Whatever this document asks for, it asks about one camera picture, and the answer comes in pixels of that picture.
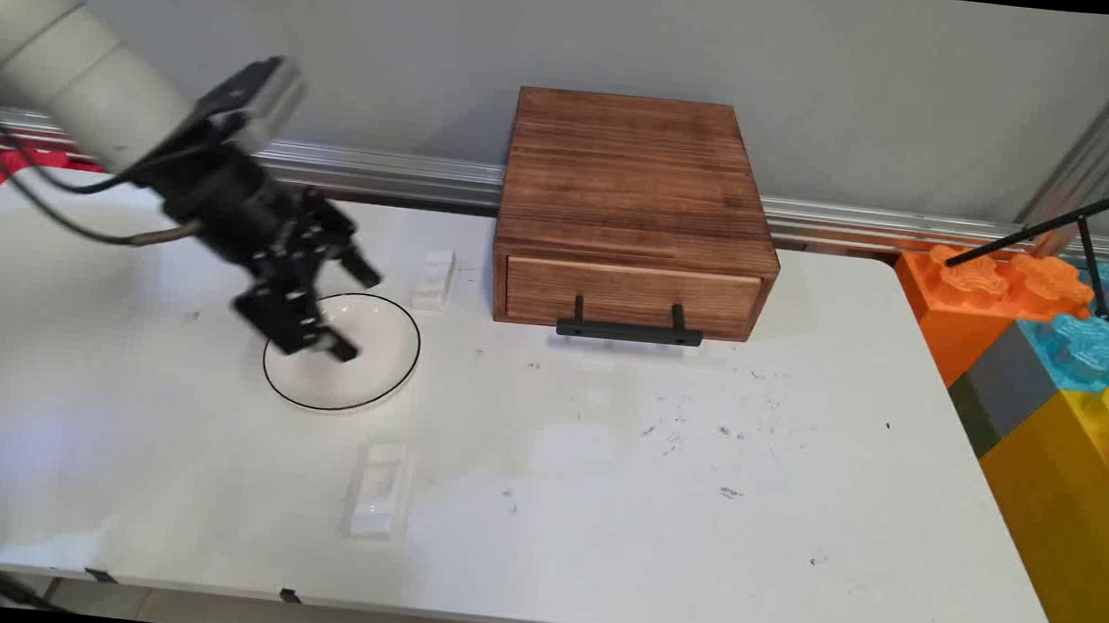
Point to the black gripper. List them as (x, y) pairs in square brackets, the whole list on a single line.
[(223, 202)]

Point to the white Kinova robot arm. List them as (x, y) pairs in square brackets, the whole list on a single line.
[(55, 57)]

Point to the white plate with black rim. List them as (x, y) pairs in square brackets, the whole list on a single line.
[(359, 365)]

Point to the small white plastic block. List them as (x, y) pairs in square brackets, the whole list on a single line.
[(435, 279)]

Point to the clear plastic tray near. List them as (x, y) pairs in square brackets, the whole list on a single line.
[(376, 492)]

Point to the black table edge clip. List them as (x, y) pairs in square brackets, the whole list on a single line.
[(101, 576), (290, 596)]

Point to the brown wooden drawer box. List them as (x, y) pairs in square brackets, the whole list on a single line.
[(626, 177)]

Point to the orange giant building block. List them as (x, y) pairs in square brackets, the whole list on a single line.
[(968, 288)]

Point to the grey giant building block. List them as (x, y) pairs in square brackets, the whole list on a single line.
[(1010, 382)]

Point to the black tripod stand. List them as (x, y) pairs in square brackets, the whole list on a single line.
[(1087, 243)]

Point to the blue giant building block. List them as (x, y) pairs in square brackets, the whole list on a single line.
[(1089, 343)]

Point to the yellow giant building block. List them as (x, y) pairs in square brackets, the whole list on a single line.
[(1070, 497)]

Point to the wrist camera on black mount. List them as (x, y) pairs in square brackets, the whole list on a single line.
[(251, 104)]

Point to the horizontal aluminium rail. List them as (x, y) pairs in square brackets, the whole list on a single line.
[(853, 222)]

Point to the slanted aluminium post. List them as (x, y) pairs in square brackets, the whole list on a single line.
[(1102, 139)]

